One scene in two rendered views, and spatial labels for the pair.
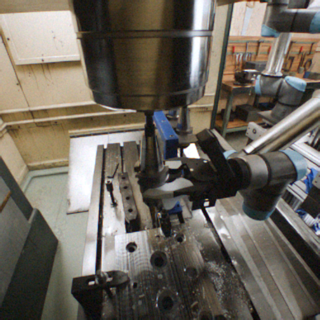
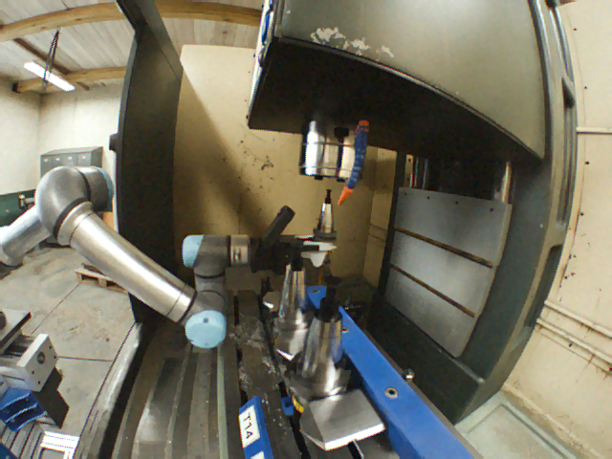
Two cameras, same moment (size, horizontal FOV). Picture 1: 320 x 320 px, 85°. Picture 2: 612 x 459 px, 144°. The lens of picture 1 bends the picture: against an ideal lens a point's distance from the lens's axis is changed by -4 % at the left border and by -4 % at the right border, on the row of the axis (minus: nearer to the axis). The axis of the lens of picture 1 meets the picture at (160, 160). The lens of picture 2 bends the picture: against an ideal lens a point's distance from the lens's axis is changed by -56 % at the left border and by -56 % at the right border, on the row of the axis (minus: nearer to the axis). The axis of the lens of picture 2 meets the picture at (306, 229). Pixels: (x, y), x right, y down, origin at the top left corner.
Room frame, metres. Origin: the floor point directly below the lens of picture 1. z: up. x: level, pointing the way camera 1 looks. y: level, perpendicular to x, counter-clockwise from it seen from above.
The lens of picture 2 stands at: (0.82, -0.10, 1.41)
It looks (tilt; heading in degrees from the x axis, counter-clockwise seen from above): 13 degrees down; 173
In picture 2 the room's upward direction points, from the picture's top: 5 degrees clockwise
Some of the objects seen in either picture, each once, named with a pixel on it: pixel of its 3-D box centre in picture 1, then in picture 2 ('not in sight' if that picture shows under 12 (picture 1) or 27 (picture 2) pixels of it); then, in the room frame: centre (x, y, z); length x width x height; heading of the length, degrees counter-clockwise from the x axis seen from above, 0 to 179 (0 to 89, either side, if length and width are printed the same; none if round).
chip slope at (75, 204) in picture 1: (138, 171); not in sight; (0.90, 0.14, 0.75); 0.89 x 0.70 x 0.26; 101
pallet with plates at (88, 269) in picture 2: not in sight; (120, 263); (-1.79, -2.34, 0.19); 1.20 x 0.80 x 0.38; 85
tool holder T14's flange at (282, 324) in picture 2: (183, 130); (292, 318); (0.54, -0.08, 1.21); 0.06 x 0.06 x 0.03
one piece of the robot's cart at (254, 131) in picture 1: (277, 129); not in sight; (1.07, -0.78, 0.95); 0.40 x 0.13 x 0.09; 106
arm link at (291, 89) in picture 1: (291, 89); not in sight; (1.08, -0.78, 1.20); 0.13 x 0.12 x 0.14; 51
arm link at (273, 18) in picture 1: (277, 21); not in sight; (0.86, -0.46, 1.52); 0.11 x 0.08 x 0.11; 51
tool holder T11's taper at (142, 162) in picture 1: (150, 150); (326, 216); (0.26, 0.02, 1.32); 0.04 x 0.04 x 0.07
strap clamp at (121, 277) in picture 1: (101, 285); (348, 313); (0.18, 0.15, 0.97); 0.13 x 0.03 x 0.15; 101
